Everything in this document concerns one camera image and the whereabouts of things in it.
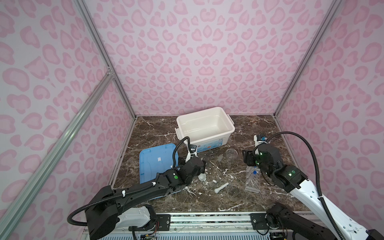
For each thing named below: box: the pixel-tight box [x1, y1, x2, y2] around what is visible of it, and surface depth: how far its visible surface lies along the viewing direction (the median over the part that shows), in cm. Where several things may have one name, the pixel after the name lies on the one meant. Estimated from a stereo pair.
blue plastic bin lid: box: [139, 143, 179, 184], surface depth 97 cm
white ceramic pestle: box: [214, 182, 229, 194], surface depth 85 cm
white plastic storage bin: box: [175, 107, 235, 153], surface depth 102 cm
